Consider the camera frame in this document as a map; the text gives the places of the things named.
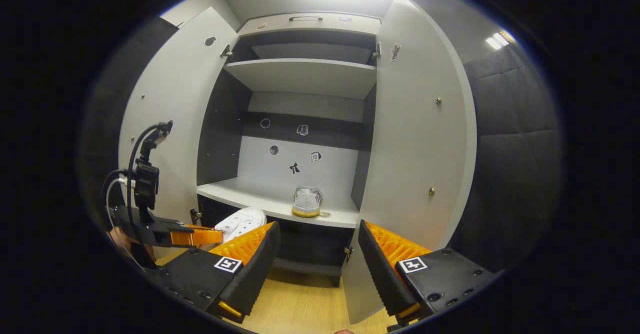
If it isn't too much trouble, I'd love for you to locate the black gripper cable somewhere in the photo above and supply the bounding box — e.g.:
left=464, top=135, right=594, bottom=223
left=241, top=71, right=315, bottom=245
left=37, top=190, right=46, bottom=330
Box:
left=126, top=124, right=161, bottom=222

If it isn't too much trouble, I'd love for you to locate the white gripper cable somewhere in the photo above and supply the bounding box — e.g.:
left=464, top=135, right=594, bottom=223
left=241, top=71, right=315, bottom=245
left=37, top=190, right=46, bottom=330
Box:
left=104, top=177, right=137, bottom=229

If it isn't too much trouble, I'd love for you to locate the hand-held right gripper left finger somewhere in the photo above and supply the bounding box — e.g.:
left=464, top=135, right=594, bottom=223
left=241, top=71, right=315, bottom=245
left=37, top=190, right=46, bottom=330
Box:
left=147, top=220, right=282, bottom=323

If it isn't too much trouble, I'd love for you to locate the grey shoe cabinet door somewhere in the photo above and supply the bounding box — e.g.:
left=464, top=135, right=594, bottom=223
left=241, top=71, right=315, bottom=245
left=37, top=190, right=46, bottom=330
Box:
left=341, top=0, right=478, bottom=324
left=117, top=6, right=241, bottom=259

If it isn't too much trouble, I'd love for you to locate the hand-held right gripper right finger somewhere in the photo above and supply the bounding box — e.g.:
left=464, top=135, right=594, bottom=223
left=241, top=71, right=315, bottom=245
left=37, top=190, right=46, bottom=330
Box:
left=358, top=220, right=501, bottom=324

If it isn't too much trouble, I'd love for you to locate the small ceiling light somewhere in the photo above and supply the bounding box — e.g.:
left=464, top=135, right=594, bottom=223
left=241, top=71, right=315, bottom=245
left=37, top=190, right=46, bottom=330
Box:
left=485, top=30, right=516, bottom=51

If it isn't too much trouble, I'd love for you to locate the black backdrop cloth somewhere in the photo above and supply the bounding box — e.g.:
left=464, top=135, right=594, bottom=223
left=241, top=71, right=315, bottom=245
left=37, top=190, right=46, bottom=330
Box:
left=80, top=16, right=563, bottom=274

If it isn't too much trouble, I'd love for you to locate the white shoe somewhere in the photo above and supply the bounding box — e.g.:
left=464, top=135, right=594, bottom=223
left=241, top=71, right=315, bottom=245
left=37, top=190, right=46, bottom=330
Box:
left=214, top=207, right=268, bottom=244
left=292, top=186, right=324, bottom=218

